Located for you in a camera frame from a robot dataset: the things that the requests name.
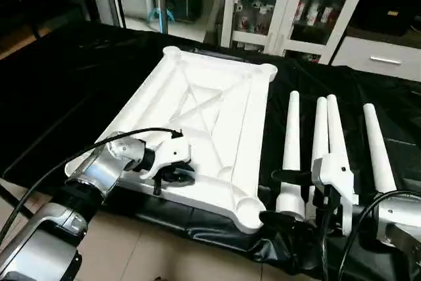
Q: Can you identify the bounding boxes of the white plastic table leg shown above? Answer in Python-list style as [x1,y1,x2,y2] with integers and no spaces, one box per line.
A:
[325,93,360,237]
[305,96,332,176]
[274,90,307,224]
[362,103,399,197]

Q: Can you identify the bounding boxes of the white plastic table top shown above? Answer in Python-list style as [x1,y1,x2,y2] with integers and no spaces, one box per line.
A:
[64,45,279,235]

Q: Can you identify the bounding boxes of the black plastic mat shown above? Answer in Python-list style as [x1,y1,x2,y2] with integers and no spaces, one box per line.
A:
[0,20,421,281]

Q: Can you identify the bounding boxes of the white drawer unit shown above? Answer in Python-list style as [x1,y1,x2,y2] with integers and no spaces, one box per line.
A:
[330,34,421,84]

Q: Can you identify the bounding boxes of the light blue plastic object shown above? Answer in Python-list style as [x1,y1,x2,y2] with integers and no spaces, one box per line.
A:
[147,6,177,26]

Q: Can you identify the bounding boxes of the white glass-door cabinet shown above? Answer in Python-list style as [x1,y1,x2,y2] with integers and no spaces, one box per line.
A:
[220,0,371,66]

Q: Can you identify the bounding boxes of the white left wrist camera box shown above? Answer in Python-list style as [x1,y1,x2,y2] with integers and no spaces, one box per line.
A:
[147,133,193,180]

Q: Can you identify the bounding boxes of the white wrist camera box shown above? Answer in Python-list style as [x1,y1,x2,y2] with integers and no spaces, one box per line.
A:
[147,133,193,180]
[310,152,360,206]

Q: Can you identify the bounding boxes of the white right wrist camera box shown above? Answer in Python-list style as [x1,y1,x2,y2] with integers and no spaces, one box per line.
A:
[310,152,360,206]

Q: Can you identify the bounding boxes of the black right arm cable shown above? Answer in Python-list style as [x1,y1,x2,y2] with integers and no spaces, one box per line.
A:
[321,189,421,281]

